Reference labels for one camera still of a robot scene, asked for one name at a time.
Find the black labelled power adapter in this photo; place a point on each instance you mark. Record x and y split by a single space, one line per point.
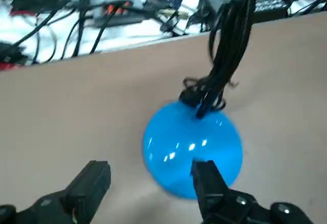
235 1

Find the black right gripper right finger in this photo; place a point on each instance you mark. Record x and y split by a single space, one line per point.
212 190

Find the blue desk lamp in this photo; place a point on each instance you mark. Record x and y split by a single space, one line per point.
178 137

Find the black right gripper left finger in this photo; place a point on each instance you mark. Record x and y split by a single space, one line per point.
87 183

